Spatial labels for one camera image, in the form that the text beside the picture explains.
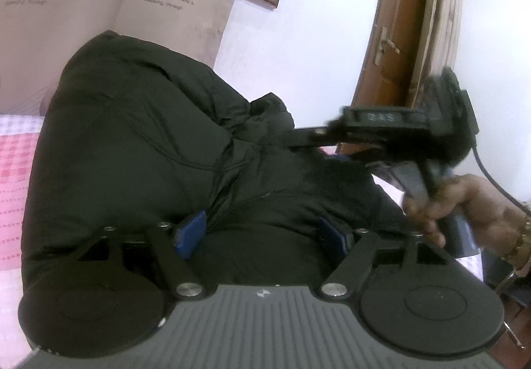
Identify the gold bracelet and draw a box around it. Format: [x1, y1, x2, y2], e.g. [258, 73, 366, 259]
[500, 201, 531, 270]

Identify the black jacket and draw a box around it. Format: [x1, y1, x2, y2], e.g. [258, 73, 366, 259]
[20, 30, 419, 353]

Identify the black cable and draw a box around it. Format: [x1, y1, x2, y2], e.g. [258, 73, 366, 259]
[467, 91, 531, 210]

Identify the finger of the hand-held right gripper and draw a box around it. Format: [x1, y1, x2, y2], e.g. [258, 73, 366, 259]
[285, 125, 341, 148]

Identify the beige leaf print curtain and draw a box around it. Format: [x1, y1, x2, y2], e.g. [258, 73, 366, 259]
[0, 0, 256, 116]

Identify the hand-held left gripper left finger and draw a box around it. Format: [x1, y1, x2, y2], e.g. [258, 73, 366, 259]
[75, 210, 208, 300]

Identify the metal door handle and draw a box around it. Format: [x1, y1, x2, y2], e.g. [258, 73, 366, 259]
[373, 26, 401, 67]

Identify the wooden door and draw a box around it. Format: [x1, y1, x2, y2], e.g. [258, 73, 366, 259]
[337, 0, 441, 156]

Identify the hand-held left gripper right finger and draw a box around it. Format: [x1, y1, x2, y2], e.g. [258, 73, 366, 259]
[317, 216, 441, 300]

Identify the person's right hand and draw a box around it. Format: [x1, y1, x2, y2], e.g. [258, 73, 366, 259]
[402, 173, 528, 248]

